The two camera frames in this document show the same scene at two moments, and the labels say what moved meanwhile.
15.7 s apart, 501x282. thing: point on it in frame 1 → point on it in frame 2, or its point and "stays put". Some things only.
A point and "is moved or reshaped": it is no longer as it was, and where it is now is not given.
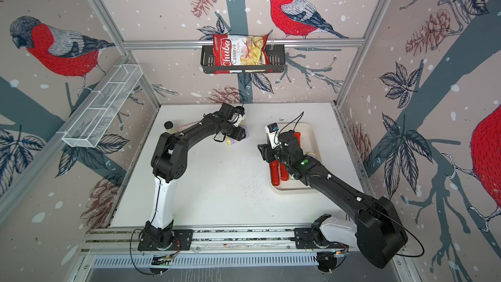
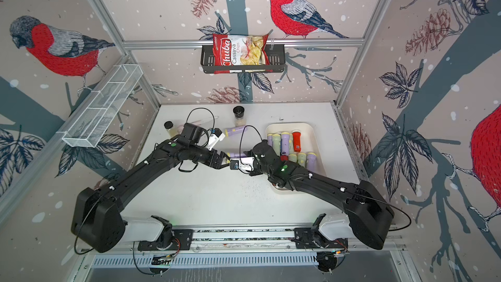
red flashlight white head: (298, 135) stays put
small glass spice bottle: (168, 125) stays put
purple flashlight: (231, 141) is moved or reshaped
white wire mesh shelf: (89, 126) stays put
